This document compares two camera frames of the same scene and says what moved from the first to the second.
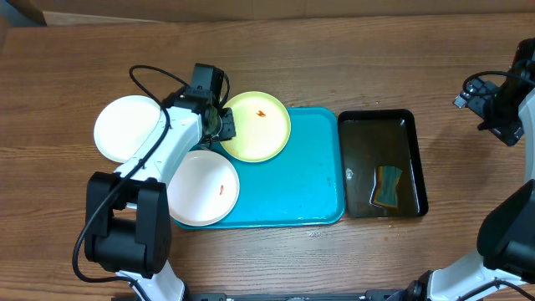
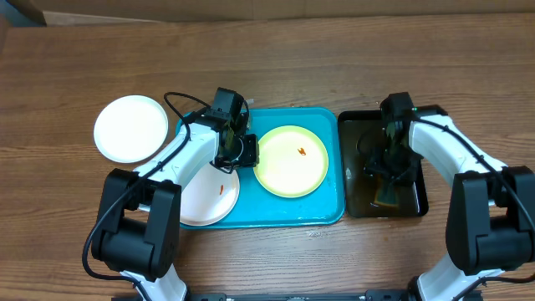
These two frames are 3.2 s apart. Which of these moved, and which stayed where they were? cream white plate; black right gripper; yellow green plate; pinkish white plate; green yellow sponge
Moved: yellow green plate; black right gripper
Stayed: cream white plate; green yellow sponge; pinkish white plate
